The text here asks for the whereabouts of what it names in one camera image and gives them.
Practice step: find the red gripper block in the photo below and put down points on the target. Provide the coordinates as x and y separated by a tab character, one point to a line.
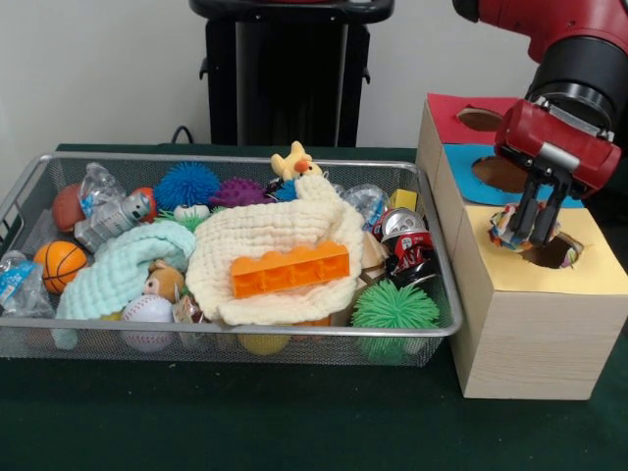
554	147

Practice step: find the colourful polka dot cloth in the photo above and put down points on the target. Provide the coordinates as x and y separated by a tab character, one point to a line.
571	256

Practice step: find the orange plastic compartment tray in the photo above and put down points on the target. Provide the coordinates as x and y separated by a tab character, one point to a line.
292	270

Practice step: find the cream waffle cloth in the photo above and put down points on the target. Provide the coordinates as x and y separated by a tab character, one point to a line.
275	225

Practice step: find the blue spiky ball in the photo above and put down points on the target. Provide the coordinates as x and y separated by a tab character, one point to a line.
189	181

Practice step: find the mint green knitted cloth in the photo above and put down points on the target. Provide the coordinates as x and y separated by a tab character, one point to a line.
122	260

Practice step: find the silver toy robot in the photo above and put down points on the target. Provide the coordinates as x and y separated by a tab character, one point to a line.
110	221

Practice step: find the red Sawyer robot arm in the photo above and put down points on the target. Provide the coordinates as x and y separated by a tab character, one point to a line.
564	19

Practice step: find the wooden box with three holes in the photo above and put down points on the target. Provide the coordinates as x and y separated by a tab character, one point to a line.
535	333

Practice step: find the large green spiky ball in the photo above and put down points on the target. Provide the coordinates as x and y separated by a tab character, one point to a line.
395	306

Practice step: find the yellow plush duck toy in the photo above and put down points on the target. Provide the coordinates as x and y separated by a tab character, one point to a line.
294	164

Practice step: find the dark green table cloth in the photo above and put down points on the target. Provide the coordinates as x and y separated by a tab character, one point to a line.
294	417

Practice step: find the white baseball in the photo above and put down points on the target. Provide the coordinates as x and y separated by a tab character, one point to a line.
147	311

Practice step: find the small brown football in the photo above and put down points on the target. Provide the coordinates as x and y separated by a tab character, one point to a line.
66	208

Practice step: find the small orange basketball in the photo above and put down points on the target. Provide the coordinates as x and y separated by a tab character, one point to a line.
61	267

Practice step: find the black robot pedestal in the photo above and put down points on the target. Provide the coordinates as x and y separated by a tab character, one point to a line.
289	73

